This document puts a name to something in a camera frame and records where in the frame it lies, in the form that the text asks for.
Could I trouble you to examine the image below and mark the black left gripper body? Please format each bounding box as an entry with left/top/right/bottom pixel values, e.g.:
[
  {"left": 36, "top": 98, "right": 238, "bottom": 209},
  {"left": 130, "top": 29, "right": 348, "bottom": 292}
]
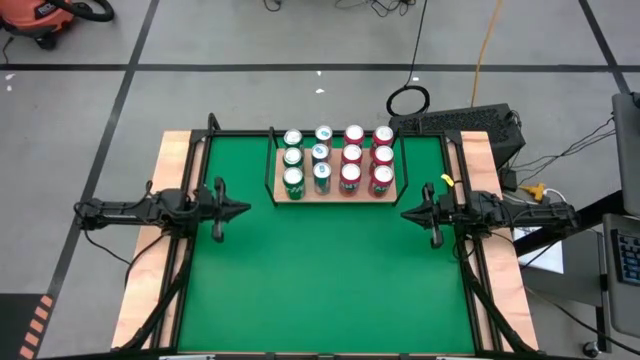
[{"left": 197, "top": 176, "right": 226, "bottom": 245}]

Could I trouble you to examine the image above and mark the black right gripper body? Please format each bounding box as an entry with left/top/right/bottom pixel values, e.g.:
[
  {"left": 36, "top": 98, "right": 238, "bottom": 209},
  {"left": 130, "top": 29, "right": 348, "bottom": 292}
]
[{"left": 422, "top": 181, "right": 452, "bottom": 250}]

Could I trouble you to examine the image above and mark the red Fanta soda can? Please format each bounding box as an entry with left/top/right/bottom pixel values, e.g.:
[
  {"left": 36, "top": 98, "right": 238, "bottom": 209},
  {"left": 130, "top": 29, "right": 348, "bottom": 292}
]
[
  {"left": 338, "top": 162, "right": 363, "bottom": 196},
  {"left": 341, "top": 143, "right": 364, "bottom": 166},
  {"left": 372, "top": 125, "right": 396, "bottom": 148},
  {"left": 372, "top": 144, "right": 396, "bottom": 167},
  {"left": 368, "top": 164, "right": 396, "bottom": 199},
  {"left": 343, "top": 124, "right": 367, "bottom": 147}
]

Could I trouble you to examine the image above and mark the green soda can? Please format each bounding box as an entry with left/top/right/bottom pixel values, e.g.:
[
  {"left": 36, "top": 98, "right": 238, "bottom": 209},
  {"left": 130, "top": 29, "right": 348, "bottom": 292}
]
[
  {"left": 282, "top": 166, "right": 306, "bottom": 201},
  {"left": 282, "top": 128, "right": 305, "bottom": 150},
  {"left": 310, "top": 143, "right": 331, "bottom": 165},
  {"left": 282, "top": 147, "right": 305, "bottom": 169}
]

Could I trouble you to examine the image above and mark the silver blue energy drink can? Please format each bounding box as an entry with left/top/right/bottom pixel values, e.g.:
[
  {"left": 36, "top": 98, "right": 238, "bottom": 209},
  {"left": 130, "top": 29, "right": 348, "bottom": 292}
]
[
  {"left": 312, "top": 161, "right": 333, "bottom": 196},
  {"left": 314, "top": 124, "right": 335, "bottom": 146}
]

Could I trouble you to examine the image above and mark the small black power adapter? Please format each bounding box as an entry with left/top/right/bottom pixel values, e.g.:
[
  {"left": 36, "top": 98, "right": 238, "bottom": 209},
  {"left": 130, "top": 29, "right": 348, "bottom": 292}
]
[{"left": 499, "top": 167, "right": 519, "bottom": 192}]

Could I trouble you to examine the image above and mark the white paper sheet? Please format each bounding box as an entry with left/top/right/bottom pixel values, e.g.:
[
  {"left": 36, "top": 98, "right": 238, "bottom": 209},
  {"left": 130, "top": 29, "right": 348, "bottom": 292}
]
[{"left": 512, "top": 224, "right": 565, "bottom": 275}]

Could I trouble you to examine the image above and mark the grey side desk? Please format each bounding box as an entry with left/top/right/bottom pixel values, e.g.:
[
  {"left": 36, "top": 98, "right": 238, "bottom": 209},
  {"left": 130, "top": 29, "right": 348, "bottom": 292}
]
[{"left": 519, "top": 227, "right": 609, "bottom": 307}]

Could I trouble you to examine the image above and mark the black beam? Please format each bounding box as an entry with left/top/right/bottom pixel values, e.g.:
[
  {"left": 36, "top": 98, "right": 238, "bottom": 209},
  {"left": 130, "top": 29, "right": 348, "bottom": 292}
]
[{"left": 513, "top": 189, "right": 626, "bottom": 257}]

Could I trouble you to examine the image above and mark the grey monitor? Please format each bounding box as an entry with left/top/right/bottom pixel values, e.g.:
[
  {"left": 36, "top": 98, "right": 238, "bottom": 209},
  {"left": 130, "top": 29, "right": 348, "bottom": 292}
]
[{"left": 612, "top": 91, "right": 640, "bottom": 216}]

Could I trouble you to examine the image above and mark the grey keyboard terminal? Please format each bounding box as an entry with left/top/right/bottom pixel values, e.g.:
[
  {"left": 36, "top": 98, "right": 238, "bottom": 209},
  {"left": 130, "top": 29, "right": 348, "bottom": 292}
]
[{"left": 602, "top": 212, "right": 640, "bottom": 339}]

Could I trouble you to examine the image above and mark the black orange striped floor mat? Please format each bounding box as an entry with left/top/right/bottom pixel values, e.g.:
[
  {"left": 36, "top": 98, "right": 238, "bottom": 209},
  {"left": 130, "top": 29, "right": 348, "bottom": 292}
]
[{"left": 0, "top": 292, "right": 56, "bottom": 360}]

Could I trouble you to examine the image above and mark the orange shop vacuum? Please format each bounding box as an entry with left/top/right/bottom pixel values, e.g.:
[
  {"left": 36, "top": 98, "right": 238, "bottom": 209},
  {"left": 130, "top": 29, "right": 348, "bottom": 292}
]
[{"left": 0, "top": 0, "right": 76, "bottom": 51}]

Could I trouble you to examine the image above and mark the wooden shelf with black frame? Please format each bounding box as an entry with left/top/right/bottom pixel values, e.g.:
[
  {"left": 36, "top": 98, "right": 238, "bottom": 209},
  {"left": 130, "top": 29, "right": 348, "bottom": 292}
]
[{"left": 263, "top": 125, "right": 410, "bottom": 207}]

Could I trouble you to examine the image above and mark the black table side cable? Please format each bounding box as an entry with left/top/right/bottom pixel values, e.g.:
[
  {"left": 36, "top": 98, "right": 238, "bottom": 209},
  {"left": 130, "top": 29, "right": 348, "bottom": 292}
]
[{"left": 123, "top": 232, "right": 169, "bottom": 289}]

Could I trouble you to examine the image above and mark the black table frame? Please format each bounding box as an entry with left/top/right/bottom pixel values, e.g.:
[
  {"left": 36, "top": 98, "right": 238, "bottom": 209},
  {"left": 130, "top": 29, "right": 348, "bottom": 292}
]
[{"left": 112, "top": 112, "right": 539, "bottom": 360}]

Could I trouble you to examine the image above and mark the black wire bundle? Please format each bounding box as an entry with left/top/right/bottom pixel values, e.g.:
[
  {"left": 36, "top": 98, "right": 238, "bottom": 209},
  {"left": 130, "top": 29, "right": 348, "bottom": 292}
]
[{"left": 514, "top": 115, "right": 617, "bottom": 186}]

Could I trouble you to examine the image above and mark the black floor cable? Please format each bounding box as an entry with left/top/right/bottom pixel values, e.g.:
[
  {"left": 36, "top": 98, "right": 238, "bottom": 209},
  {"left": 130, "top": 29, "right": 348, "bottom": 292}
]
[
  {"left": 524, "top": 287, "right": 640, "bottom": 357},
  {"left": 385, "top": 0, "right": 431, "bottom": 118},
  {"left": 333, "top": 0, "right": 417, "bottom": 17}
]

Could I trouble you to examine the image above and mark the yellow cable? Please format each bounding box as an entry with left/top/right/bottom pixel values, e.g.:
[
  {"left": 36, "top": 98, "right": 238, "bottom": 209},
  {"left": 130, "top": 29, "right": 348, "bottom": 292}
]
[{"left": 469, "top": 0, "right": 504, "bottom": 109}]

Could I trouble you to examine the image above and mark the black vacuum hose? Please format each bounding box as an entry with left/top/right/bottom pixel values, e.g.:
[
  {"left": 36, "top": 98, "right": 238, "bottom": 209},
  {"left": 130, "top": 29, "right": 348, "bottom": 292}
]
[{"left": 49, "top": 0, "right": 116, "bottom": 24}]

